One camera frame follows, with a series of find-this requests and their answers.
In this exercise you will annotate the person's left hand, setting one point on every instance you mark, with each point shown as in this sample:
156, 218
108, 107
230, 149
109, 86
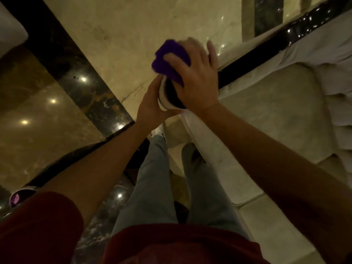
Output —
148, 109

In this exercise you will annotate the person's right hand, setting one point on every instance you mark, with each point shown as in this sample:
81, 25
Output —
200, 82

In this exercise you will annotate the purple cleaning cloth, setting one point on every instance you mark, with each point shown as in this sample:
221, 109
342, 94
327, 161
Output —
162, 65

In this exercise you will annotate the beige tufted sofa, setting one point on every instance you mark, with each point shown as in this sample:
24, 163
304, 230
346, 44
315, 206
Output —
275, 112

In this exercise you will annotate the person's left forearm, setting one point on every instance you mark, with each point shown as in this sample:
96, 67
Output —
110, 162

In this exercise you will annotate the person's right forearm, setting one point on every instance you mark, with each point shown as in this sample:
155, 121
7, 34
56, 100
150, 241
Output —
261, 162

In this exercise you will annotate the white shoe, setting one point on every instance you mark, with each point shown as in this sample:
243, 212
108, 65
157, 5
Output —
159, 133

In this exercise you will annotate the blue jeans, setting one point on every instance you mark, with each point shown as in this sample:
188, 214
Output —
154, 189

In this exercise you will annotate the black marble coffee table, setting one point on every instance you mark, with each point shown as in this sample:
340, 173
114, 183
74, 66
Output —
110, 217

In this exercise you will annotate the round glass ashtray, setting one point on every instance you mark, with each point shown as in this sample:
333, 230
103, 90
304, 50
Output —
23, 196

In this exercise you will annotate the beige armchair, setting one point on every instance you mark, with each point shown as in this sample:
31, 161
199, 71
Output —
11, 30

